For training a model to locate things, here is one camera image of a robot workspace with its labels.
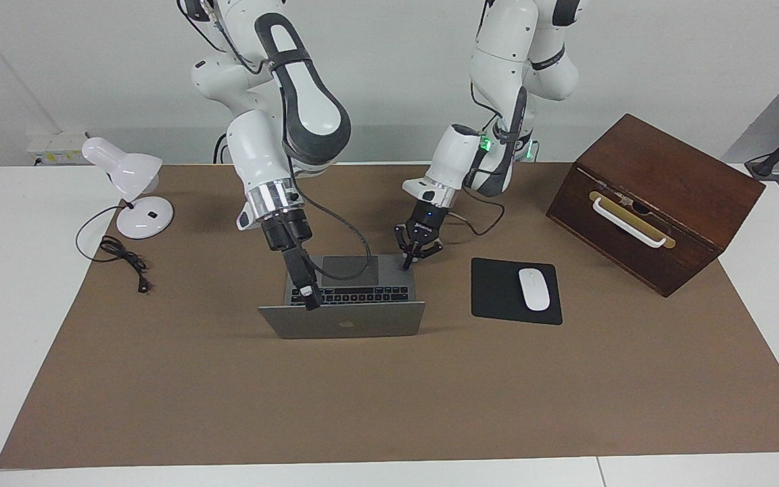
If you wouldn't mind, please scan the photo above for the brass handle plate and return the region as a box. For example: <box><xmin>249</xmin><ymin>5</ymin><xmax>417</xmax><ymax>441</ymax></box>
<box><xmin>589</xmin><ymin>191</ymin><xmax>676</xmax><ymax>250</ymax></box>

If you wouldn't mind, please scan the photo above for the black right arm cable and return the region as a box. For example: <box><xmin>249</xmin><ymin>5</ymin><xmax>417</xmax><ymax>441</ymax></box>
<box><xmin>287</xmin><ymin>169</ymin><xmax>372</xmax><ymax>278</ymax></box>

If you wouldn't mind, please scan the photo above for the black lamp power cable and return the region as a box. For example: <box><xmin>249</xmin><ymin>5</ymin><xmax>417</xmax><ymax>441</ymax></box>
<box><xmin>76</xmin><ymin>205</ymin><xmax>151</xmax><ymax>294</ymax></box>

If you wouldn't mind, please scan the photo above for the white power strip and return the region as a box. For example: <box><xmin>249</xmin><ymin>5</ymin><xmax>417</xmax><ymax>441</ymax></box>
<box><xmin>26</xmin><ymin>132</ymin><xmax>89</xmax><ymax>166</ymax></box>

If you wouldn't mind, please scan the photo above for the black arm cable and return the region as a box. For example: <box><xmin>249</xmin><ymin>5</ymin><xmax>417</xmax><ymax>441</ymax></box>
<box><xmin>445</xmin><ymin>186</ymin><xmax>506</xmax><ymax>237</ymax></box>
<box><xmin>287</xmin><ymin>169</ymin><xmax>372</xmax><ymax>278</ymax></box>

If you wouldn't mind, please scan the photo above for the white computer mouse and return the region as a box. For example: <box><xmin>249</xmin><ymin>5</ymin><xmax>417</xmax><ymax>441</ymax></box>
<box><xmin>518</xmin><ymin>268</ymin><xmax>551</xmax><ymax>312</ymax></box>

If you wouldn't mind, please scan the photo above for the brown table mat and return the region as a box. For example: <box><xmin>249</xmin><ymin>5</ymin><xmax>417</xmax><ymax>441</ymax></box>
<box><xmin>0</xmin><ymin>162</ymin><xmax>779</xmax><ymax>469</ymax></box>

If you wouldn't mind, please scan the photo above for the white box handle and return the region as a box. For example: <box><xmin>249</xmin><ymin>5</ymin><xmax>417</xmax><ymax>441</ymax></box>
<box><xmin>592</xmin><ymin>196</ymin><xmax>669</xmax><ymax>250</ymax></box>

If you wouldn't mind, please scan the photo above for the silver grey laptop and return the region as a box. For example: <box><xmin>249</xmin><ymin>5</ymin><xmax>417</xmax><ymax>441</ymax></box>
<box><xmin>258</xmin><ymin>254</ymin><xmax>426</xmax><ymax>340</ymax></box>

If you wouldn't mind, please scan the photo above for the black mouse pad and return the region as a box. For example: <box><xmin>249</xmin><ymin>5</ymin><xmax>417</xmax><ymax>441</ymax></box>
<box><xmin>471</xmin><ymin>257</ymin><xmax>563</xmax><ymax>326</ymax></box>

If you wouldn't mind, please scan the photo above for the white desk lamp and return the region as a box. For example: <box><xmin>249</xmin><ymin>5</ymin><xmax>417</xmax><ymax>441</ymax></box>
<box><xmin>81</xmin><ymin>137</ymin><xmax>174</xmax><ymax>239</ymax></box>

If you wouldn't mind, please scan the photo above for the dark brown wooden box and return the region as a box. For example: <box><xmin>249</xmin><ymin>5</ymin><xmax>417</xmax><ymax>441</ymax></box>
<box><xmin>546</xmin><ymin>113</ymin><xmax>766</xmax><ymax>298</ymax></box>

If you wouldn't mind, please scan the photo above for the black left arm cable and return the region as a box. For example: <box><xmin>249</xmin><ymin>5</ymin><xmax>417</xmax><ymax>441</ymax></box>
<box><xmin>445</xmin><ymin>186</ymin><xmax>506</xmax><ymax>237</ymax></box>

